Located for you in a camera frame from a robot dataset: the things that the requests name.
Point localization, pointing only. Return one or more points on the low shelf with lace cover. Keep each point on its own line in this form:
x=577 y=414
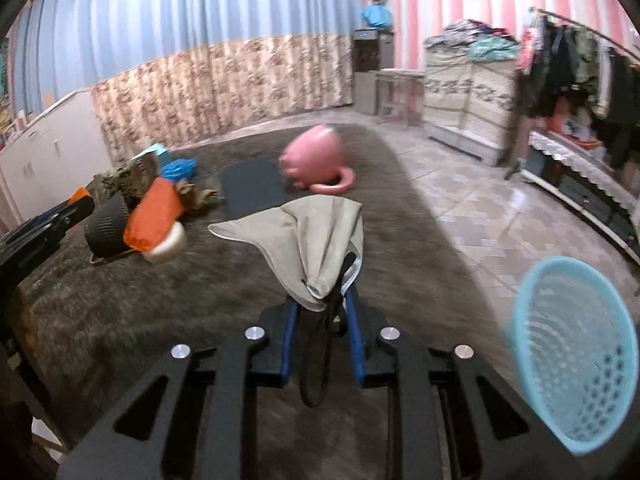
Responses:
x=580 y=175

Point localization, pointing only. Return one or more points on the orange plastic bag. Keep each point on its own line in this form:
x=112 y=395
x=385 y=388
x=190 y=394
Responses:
x=150 y=215

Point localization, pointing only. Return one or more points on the metal clothes rack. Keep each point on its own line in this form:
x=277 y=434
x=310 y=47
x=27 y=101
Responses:
x=575 y=22

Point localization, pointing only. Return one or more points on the white metal stool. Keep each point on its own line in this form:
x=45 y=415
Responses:
x=400 y=90

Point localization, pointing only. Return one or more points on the teal tissue box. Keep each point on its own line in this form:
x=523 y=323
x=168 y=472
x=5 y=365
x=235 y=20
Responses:
x=151 y=150

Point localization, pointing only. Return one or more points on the light blue plastic basket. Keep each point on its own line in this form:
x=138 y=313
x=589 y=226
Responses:
x=575 y=360

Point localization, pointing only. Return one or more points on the blue plastic bag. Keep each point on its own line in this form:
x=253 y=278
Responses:
x=179 y=169

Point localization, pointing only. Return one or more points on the camouflage cloth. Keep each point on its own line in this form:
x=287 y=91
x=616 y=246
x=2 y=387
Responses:
x=116 y=181

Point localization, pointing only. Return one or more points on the blue and floral curtain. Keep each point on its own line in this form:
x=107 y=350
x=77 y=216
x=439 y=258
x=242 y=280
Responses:
x=200 y=35

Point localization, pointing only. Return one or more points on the row of hanging clothes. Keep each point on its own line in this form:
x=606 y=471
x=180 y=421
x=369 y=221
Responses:
x=575 y=75

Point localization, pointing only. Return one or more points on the pink mug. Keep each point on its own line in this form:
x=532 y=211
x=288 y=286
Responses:
x=315 y=155

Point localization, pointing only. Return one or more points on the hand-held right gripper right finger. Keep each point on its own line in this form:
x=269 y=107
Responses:
x=356 y=352

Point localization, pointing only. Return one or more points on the cloth covered cabinet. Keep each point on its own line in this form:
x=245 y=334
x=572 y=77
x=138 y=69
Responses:
x=465 y=95

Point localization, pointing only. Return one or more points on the white cabinet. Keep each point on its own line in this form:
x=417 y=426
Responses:
x=50 y=155

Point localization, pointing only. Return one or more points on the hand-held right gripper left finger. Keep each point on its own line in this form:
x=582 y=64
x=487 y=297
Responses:
x=286 y=355

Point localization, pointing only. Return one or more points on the black notebook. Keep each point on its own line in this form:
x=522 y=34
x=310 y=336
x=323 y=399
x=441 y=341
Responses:
x=250 y=185

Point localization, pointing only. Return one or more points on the white round container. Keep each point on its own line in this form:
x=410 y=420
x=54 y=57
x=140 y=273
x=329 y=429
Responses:
x=169 y=246

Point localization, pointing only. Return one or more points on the pile of folded clothes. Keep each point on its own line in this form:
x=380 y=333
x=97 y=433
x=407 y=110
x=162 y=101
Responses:
x=480 y=40

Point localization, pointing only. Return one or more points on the dark printed packet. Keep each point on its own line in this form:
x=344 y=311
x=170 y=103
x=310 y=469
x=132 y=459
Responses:
x=145 y=167

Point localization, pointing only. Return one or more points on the brown crumpled wrapper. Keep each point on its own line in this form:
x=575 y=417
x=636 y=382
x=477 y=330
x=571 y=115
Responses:
x=195 y=197

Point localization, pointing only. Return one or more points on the grey water dispenser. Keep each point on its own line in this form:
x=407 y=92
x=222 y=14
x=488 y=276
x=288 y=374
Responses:
x=370 y=70

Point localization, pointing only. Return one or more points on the black ribbed cup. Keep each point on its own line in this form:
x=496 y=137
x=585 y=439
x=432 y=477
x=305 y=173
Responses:
x=105 y=225

